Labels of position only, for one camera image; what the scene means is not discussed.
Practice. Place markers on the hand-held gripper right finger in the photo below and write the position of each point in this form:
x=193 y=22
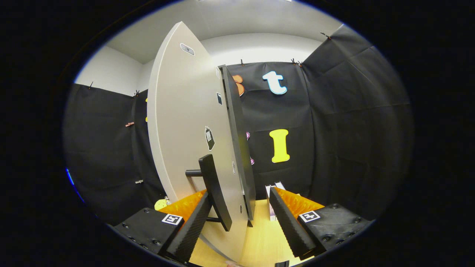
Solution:
x=289 y=230

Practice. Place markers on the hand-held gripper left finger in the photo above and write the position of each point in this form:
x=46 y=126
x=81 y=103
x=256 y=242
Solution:
x=193 y=230

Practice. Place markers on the dark grey shoe cabinet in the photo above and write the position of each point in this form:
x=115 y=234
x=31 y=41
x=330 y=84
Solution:
x=237 y=141

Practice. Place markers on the beige shoe cabinet door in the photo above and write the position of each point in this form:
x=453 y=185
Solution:
x=178 y=111

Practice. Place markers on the white and purple books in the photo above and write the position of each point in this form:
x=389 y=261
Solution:
x=272 y=214

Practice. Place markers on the yellow plush toy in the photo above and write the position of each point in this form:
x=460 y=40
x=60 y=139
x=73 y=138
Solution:
x=160 y=204

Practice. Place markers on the black backdrop cloth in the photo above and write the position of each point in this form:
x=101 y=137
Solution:
x=334 y=129

